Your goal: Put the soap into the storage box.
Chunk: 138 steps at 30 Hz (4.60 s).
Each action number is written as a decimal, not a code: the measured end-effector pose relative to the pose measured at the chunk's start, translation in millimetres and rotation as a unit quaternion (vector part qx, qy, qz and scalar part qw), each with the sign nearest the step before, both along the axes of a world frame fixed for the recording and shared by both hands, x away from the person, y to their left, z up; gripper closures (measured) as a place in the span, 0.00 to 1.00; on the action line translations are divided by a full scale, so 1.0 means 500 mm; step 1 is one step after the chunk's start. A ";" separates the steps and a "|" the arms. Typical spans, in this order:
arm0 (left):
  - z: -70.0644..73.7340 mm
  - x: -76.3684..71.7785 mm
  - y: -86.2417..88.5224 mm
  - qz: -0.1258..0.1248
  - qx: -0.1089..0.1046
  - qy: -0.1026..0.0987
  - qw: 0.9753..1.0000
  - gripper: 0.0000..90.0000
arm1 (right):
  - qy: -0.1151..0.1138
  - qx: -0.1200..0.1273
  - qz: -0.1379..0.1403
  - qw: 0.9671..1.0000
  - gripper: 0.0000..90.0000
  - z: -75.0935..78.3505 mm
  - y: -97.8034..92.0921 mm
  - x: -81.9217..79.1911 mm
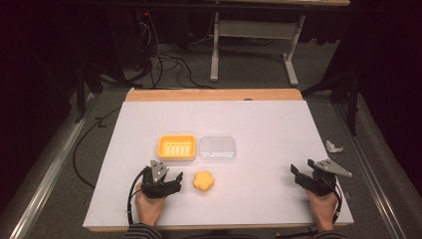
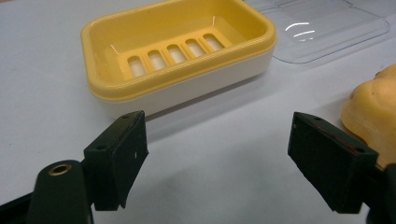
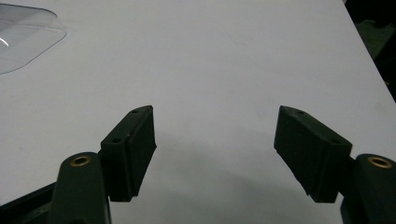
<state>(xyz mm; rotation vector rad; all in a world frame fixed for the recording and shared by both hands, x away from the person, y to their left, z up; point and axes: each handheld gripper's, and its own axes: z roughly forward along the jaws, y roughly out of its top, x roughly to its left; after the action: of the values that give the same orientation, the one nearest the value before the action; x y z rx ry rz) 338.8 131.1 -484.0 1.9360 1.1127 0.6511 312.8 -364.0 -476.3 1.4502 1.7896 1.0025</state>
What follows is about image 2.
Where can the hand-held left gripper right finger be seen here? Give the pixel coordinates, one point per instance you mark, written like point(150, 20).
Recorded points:
point(330, 165)

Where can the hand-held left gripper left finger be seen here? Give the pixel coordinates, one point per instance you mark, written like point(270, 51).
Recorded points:
point(115, 161)

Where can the yellow soap bar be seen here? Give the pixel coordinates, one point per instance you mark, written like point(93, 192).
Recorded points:
point(372, 112)

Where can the yellow and white soap dish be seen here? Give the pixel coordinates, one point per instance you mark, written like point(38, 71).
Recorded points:
point(174, 59)

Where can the clear plastic lid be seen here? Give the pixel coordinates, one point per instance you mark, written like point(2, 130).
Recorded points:
point(323, 31)

